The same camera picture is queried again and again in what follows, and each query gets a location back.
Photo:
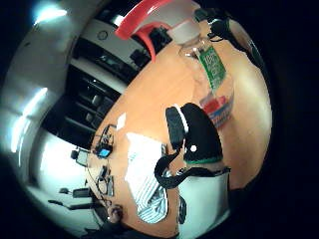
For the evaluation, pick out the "clear spray bottle red trigger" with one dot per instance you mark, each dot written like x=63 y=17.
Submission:
x=212 y=66

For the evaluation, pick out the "striped white cloth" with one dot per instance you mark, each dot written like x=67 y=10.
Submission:
x=146 y=172

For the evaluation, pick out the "small white paper piece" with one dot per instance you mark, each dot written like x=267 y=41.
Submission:
x=121 y=121

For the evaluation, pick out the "small device with blue screen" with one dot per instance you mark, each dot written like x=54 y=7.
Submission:
x=104 y=152

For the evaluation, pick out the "black electronic device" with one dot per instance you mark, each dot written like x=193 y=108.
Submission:
x=105 y=181

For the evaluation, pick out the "black shelving unit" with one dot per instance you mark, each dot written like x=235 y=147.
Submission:
x=89 y=103

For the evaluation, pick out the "small grey monitor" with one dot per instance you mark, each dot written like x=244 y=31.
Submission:
x=81 y=157

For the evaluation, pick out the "ceiling light panel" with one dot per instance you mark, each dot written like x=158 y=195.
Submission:
x=50 y=14

